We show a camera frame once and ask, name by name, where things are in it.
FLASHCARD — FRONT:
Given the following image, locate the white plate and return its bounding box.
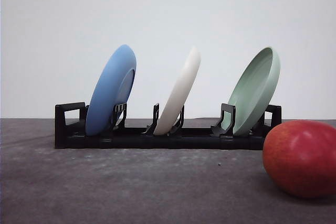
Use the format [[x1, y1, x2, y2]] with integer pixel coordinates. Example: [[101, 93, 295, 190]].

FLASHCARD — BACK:
[[154, 47, 201, 135]]

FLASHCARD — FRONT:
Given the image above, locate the blue plate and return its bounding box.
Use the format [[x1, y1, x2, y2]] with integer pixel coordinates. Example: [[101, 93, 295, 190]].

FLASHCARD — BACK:
[[86, 45, 137, 136]]

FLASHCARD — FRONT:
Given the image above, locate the green plate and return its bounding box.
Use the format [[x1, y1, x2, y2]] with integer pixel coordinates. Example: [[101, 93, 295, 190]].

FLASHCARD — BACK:
[[222, 47, 280, 136]]

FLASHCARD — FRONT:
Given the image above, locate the black plastic dish rack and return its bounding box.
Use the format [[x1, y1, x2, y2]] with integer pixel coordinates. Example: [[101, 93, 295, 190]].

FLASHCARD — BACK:
[[55, 102, 282, 151]]

